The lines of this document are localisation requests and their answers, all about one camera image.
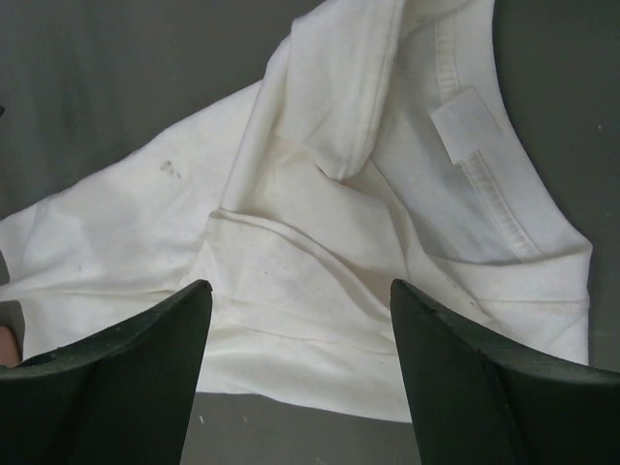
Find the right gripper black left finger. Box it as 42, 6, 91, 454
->
1, 280, 212, 464

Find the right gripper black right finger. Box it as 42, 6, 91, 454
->
390, 280, 619, 464

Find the white t shirt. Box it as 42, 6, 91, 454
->
1, 1, 592, 422

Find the pink compartment organizer tray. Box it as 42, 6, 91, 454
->
0, 326, 21, 367

